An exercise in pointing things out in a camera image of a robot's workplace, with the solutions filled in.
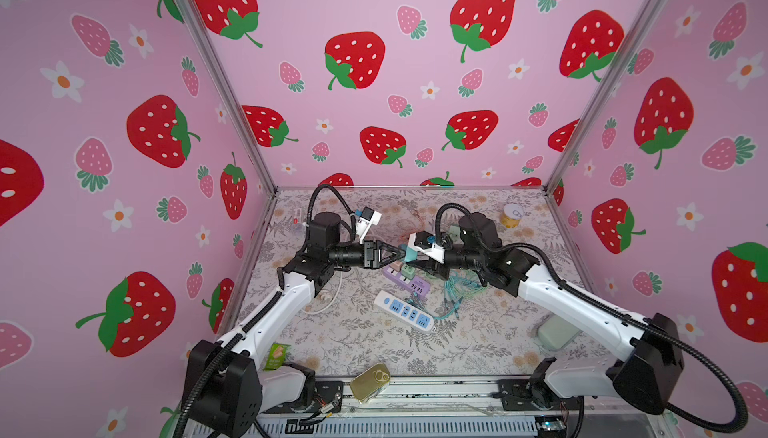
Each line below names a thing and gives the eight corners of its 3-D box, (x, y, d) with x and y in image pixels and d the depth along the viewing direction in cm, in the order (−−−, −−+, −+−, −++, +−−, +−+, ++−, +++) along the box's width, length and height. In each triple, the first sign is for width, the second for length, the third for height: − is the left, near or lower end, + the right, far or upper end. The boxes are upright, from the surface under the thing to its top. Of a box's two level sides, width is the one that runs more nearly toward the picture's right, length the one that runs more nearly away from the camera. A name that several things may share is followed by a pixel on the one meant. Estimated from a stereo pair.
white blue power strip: (373, 304, 92) (372, 300, 89) (380, 292, 94) (380, 288, 92) (432, 334, 86) (433, 331, 84) (438, 321, 89) (439, 317, 86)
